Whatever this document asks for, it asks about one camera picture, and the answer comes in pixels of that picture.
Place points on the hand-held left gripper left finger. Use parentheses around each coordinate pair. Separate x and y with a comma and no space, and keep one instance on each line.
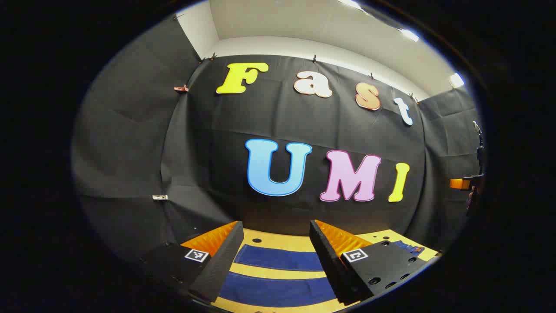
(221,256)

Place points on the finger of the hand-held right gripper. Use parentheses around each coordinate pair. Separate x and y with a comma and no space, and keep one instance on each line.
(458,184)

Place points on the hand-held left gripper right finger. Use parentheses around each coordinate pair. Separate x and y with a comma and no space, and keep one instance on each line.
(330,261)

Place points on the blue denim jeans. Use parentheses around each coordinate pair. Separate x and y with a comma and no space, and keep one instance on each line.
(278,289)

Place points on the ceiling light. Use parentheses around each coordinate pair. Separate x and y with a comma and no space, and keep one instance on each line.
(352,5)
(408,34)
(456,80)

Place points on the small white tag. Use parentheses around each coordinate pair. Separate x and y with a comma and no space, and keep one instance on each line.
(160,197)

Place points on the red clip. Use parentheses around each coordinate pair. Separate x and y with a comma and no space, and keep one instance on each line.
(180,88)

